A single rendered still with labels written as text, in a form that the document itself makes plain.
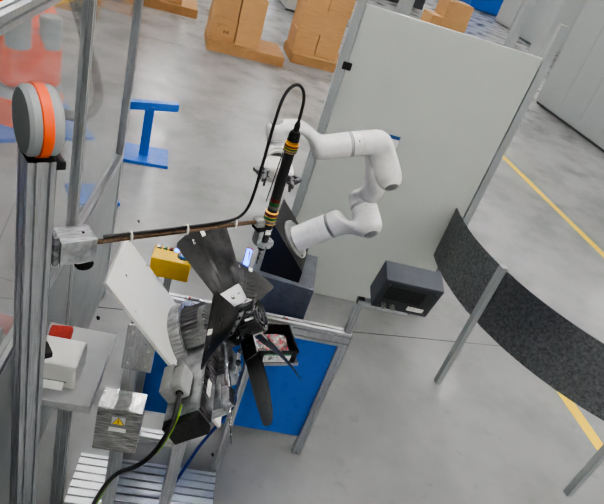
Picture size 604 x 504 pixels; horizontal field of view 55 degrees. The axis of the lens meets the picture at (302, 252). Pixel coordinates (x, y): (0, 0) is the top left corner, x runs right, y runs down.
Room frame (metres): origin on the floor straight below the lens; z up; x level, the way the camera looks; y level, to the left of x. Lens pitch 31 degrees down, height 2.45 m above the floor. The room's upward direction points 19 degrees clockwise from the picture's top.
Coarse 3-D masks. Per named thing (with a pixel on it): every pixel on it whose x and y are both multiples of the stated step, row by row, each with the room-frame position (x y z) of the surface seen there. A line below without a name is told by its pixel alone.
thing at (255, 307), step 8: (240, 304) 1.54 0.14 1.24; (248, 304) 1.52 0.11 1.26; (256, 304) 1.57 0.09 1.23; (248, 312) 1.50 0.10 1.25; (256, 312) 1.52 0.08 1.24; (264, 312) 1.58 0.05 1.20; (240, 320) 1.48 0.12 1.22; (248, 320) 1.48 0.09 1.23; (256, 320) 1.48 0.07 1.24; (264, 320) 1.54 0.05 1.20; (240, 328) 1.47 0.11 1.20; (248, 328) 1.47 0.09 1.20; (256, 328) 1.48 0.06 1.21; (264, 328) 1.50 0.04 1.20; (232, 336) 1.47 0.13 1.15; (240, 336) 1.53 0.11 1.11; (248, 336) 1.48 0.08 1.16; (232, 344) 1.46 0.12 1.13
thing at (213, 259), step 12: (180, 240) 1.53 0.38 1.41; (204, 240) 1.59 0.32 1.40; (216, 240) 1.62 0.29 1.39; (228, 240) 1.66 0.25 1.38; (192, 252) 1.54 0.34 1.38; (204, 252) 1.56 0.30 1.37; (216, 252) 1.59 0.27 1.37; (228, 252) 1.63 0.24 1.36; (192, 264) 1.51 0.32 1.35; (204, 264) 1.54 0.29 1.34; (216, 264) 1.57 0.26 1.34; (228, 264) 1.60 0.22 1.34; (204, 276) 1.52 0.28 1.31; (216, 276) 1.54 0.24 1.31; (228, 276) 1.57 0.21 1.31; (216, 288) 1.52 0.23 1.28; (228, 288) 1.54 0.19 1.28
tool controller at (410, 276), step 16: (384, 272) 2.07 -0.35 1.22; (400, 272) 2.08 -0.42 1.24; (416, 272) 2.12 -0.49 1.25; (432, 272) 2.15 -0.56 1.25; (384, 288) 2.03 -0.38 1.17; (400, 288) 2.04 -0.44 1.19; (416, 288) 2.05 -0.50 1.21; (432, 288) 2.06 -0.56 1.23; (384, 304) 2.05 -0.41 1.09; (400, 304) 2.07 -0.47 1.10; (416, 304) 2.08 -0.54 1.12; (432, 304) 2.09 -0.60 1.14
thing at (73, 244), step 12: (60, 228) 1.17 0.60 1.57; (72, 228) 1.18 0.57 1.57; (84, 228) 1.20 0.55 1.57; (60, 240) 1.12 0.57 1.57; (72, 240) 1.14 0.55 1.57; (84, 240) 1.15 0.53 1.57; (96, 240) 1.17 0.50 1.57; (60, 252) 1.11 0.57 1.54; (72, 252) 1.13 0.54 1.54; (84, 252) 1.15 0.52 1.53; (60, 264) 1.11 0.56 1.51
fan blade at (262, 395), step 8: (248, 360) 1.44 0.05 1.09; (256, 360) 1.41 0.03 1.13; (248, 368) 1.43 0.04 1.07; (256, 368) 1.40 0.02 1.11; (264, 368) 1.36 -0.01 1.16; (256, 376) 1.39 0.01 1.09; (264, 376) 1.35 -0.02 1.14; (256, 384) 1.38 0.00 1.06; (264, 384) 1.34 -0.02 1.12; (256, 392) 1.38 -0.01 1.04; (264, 392) 1.33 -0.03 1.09; (256, 400) 1.37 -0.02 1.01; (264, 400) 1.33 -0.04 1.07; (264, 408) 1.32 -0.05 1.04; (272, 408) 1.24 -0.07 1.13; (264, 416) 1.32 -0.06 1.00; (272, 416) 1.24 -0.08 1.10; (264, 424) 1.32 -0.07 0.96
